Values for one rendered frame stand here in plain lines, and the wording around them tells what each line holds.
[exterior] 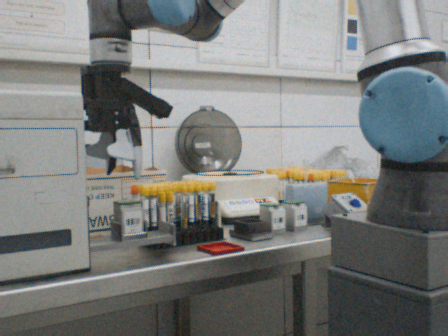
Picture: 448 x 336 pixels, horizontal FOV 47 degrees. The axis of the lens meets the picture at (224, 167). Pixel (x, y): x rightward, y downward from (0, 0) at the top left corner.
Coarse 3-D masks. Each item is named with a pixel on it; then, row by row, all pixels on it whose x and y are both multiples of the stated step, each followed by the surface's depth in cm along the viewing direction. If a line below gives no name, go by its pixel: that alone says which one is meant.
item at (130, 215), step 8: (120, 208) 91; (128, 208) 92; (136, 208) 92; (120, 216) 91; (128, 216) 91; (136, 216) 92; (128, 224) 91; (136, 224) 92; (128, 232) 91; (136, 232) 92
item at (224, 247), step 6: (198, 246) 100; (204, 246) 101; (210, 246) 102; (216, 246) 102; (222, 246) 102; (228, 246) 102; (234, 246) 101; (240, 246) 99; (210, 252) 97; (216, 252) 95; (222, 252) 96; (228, 252) 97
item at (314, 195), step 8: (288, 184) 128; (296, 184) 128; (304, 184) 127; (312, 184) 127; (320, 184) 128; (288, 192) 127; (296, 192) 125; (304, 192) 126; (312, 192) 127; (320, 192) 128; (288, 200) 127; (304, 200) 126; (312, 200) 127; (320, 200) 128; (312, 208) 127; (320, 208) 128; (312, 216) 128; (320, 216) 129; (312, 224) 126
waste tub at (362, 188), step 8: (328, 184) 137; (336, 184) 135; (344, 184) 132; (352, 184) 130; (360, 184) 128; (368, 184) 127; (328, 192) 137; (336, 192) 135; (344, 192) 133; (352, 192) 131; (360, 192) 129; (368, 192) 127; (328, 200) 137; (368, 200) 127
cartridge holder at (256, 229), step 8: (240, 224) 111; (248, 224) 109; (256, 224) 110; (264, 224) 111; (232, 232) 113; (240, 232) 111; (248, 232) 109; (256, 232) 110; (264, 232) 110; (256, 240) 108
